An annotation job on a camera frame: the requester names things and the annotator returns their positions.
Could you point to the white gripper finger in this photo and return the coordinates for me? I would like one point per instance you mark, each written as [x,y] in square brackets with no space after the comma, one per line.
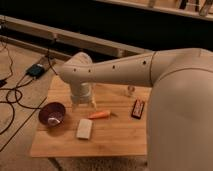
[93,104]
[74,106]

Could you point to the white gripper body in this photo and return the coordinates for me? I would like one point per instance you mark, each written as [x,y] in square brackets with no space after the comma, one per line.
[82,93]

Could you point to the black and red eraser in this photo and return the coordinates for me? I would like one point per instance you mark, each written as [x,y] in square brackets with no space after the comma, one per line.
[138,109]

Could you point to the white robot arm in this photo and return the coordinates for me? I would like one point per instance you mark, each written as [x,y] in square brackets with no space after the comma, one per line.
[180,108]

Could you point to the white sponge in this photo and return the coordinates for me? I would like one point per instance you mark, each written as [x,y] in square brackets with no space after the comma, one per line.
[84,129]

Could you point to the orange carrot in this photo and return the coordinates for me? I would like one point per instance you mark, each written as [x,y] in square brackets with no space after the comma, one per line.
[101,114]

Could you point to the purple bowl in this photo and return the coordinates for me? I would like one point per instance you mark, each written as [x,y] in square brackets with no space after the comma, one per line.
[52,114]

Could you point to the wooden table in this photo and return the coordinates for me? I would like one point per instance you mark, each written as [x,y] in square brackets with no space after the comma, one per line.
[117,135]

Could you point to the small clear glass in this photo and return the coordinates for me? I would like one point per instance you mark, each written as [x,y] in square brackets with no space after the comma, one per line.
[130,90]

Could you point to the black power adapter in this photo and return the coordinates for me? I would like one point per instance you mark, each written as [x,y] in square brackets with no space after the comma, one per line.
[35,71]

